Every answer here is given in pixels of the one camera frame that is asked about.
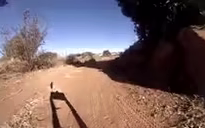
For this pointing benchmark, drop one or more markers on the red dirt path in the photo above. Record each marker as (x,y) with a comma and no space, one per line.
(90,93)

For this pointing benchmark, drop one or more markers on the dry grass verge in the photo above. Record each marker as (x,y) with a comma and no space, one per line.
(6,68)

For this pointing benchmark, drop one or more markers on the distant low bushes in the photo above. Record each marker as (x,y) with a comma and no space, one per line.
(78,58)

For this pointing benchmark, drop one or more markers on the bare dry bush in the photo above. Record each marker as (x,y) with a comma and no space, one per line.
(23,43)

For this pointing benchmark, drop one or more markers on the dark leafy tree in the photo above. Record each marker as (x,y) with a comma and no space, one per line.
(156,16)

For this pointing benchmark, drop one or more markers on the red earth bank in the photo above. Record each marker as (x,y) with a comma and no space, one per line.
(176,66)

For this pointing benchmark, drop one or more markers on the leaf-strewn gravel ground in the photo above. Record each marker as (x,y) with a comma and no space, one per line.
(176,113)

